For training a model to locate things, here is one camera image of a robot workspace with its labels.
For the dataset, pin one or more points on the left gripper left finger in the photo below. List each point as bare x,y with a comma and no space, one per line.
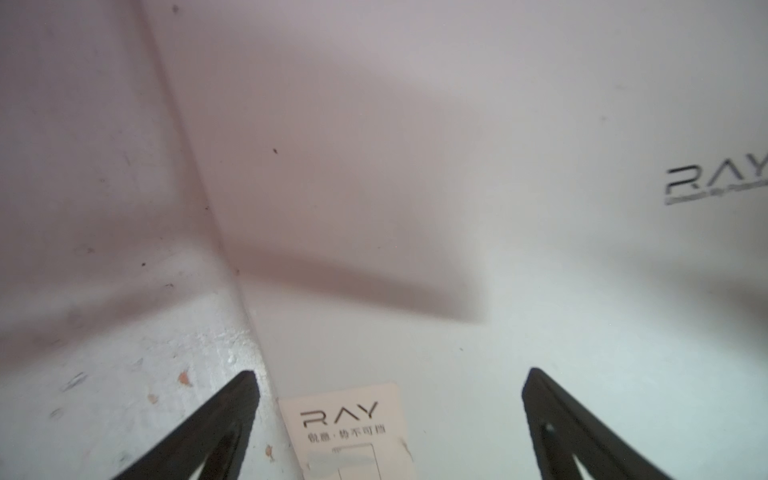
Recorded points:
211,443

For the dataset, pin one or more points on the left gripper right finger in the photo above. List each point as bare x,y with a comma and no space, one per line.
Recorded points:
565,434

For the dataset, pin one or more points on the white folder black inside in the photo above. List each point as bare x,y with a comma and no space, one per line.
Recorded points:
424,200

